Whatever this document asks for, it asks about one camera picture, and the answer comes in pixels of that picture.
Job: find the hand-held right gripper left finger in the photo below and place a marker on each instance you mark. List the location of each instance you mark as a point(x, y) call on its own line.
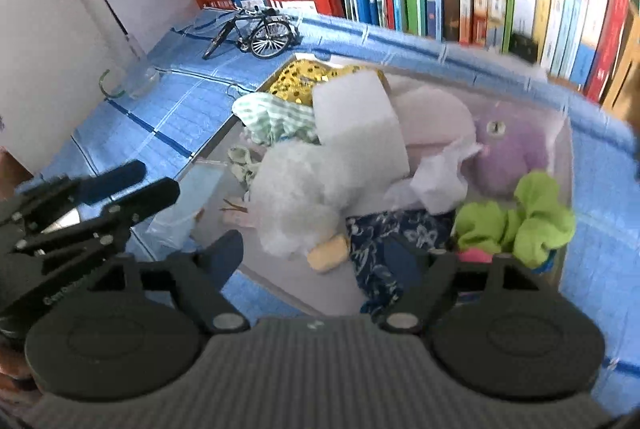
point(225, 254)

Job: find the black miniature bicycle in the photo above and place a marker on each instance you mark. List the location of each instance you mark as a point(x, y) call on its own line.
point(260, 36)

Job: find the white fluffy plush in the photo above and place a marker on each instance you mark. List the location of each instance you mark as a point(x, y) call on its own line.
point(300, 194)

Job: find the navy and red patterned pouch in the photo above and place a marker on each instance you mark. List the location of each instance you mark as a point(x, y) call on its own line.
point(390, 249)

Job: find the green checked cloth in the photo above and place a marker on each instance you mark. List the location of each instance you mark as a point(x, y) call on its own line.
point(270, 116)

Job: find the white tissue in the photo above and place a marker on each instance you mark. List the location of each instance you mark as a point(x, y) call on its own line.
point(440, 179)

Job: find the lime green cloth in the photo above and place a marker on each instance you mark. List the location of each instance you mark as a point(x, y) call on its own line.
point(540, 219)

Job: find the clear plastic storage box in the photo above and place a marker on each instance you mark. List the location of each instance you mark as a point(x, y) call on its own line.
point(295, 279)

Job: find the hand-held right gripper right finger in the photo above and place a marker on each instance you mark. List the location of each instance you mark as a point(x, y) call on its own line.
point(440, 274)

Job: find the light blue plastic packet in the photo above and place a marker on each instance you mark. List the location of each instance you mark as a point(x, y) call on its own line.
point(185, 204)

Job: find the purple plush toy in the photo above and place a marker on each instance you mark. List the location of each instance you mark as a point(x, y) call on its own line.
point(510, 154)

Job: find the white foam block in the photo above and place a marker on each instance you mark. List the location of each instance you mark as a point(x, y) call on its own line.
point(355, 119)

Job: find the small patterned sock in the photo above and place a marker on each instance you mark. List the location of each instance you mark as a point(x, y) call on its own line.
point(245, 166)

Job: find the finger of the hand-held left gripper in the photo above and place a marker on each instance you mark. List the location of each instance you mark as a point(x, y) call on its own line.
point(145, 201)
point(112, 181)

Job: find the gold sequin pouch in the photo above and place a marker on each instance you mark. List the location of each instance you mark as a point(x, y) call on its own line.
point(295, 81)

